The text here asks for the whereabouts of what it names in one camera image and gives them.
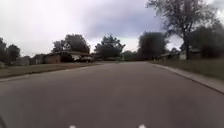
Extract dark leafy tree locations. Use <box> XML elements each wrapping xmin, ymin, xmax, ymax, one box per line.
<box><xmin>93</xmin><ymin>34</ymin><xmax>127</xmax><ymax>61</ymax></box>

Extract parked vehicle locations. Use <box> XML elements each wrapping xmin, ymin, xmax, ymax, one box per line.
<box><xmin>79</xmin><ymin>55</ymin><xmax>95</xmax><ymax>64</ymax></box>

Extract grey asphalt road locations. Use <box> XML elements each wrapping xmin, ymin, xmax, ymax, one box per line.
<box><xmin>0</xmin><ymin>60</ymin><xmax>224</xmax><ymax>128</ymax></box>

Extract large dark tree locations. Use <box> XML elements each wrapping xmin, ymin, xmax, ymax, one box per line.
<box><xmin>51</xmin><ymin>33</ymin><xmax>91</xmax><ymax>55</ymax></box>

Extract dark round tree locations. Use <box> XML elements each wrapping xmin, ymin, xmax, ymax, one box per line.
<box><xmin>137</xmin><ymin>31</ymin><xmax>169</xmax><ymax>61</ymax></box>

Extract low brown house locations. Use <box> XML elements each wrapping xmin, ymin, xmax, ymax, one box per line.
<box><xmin>44</xmin><ymin>50</ymin><xmax>91</xmax><ymax>65</ymax></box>

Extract house behind trees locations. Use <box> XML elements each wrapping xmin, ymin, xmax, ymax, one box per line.
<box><xmin>159</xmin><ymin>48</ymin><xmax>203</xmax><ymax>61</ymax></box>

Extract grass verge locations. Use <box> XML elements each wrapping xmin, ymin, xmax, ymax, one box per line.
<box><xmin>0</xmin><ymin>61</ymin><xmax>104</xmax><ymax>80</ymax></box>
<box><xmin>150</xmin><ymin>58</ymin><xmax>224</xmax><ymax>80</ymax></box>

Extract tall bare-branched tree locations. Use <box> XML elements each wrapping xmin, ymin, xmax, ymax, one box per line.
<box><xmin>145</xmin><ymin>0</ymin><xmax>219</xmax><ymax>61</ymax></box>

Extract pale concrete kerb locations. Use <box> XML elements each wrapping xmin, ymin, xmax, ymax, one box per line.
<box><xmin>0</xmin><ymin>63</ymin><xmax>111</xmax><ymax>83</ymax></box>
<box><xmin>150</xmin><ymin>62</ymin><xmax>224</xmax><ymax>95</ymax></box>

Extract low grey building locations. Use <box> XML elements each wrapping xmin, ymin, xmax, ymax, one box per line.
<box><xmin>9</xmin><ymin>55</ymin><xmax>46</xmax><ymax>67</ymax></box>

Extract dark tree mass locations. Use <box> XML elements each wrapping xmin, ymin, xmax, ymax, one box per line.
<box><xmin>189</xmin><ymin>20</ymin><xmax>224</xmax><ymax>60</ymax></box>

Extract dark trees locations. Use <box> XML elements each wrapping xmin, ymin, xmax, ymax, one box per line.
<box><xmin>0</xmin><ymin>36</ymin><xmax>22</xmax><ymax>63</ymax></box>

